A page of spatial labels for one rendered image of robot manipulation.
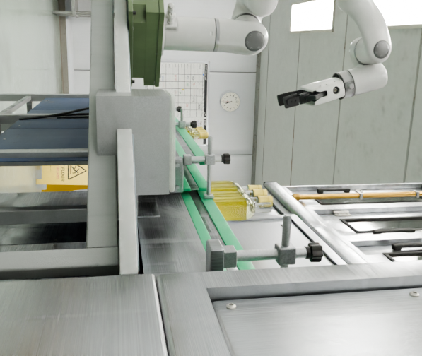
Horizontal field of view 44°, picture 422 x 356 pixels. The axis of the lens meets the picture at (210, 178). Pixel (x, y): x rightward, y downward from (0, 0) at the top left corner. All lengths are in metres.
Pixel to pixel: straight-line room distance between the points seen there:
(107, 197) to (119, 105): 0.20
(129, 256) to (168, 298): 0.48
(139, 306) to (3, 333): 0.11
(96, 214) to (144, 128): 0.22
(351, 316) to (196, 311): 0.14
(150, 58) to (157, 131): 0.36
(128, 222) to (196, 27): 0.69
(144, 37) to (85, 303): 1.01
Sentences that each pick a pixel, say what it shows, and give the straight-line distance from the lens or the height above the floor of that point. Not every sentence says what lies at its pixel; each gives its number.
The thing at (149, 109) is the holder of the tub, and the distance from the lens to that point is 1.13.
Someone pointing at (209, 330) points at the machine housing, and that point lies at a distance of 0.43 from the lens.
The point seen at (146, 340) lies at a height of 0.74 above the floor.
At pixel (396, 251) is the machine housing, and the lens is 1.73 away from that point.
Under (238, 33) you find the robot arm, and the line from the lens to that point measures 1.51.
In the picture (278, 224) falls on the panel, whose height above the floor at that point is 1.23.
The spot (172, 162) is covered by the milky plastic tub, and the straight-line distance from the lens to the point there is 1.15.
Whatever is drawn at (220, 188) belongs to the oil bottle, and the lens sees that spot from 1.54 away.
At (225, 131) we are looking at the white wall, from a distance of 7.56.
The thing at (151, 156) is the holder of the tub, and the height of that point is 0.79.
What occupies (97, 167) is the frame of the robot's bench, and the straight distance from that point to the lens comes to 1.12.
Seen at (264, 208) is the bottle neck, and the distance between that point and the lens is 1.47.
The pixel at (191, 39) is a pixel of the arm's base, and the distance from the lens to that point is 1.50.
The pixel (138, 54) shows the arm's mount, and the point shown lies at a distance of 1.44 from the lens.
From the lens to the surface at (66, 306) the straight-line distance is 0.47.
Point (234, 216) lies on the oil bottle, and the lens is 1.44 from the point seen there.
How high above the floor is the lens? 0.72
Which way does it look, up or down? 10 degrees up
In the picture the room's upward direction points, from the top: 89 degrees clockwise
